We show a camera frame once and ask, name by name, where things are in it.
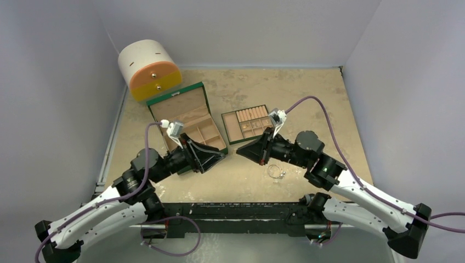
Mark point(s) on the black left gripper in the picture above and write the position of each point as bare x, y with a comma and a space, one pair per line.
198, 155

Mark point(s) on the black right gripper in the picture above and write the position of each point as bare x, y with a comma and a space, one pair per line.
267, 146

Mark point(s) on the green jewelry tray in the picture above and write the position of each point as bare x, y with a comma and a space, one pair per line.
234, 120

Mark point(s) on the green jewelry box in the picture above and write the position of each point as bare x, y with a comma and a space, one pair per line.
190, 106

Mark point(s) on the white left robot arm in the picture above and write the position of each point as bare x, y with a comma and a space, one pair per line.
130, 197

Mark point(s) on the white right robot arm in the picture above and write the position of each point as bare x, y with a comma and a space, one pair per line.
397, 222

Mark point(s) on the white cylindrical drawer cabinet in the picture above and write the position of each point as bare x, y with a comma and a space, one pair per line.
148, 69

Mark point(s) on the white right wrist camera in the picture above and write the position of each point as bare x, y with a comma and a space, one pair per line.
278, 118

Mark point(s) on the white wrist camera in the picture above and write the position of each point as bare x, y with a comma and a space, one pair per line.
173, 130
278, 118

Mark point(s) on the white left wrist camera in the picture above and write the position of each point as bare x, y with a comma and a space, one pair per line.
173, 130

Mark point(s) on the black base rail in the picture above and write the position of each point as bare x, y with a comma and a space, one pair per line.
289, 218

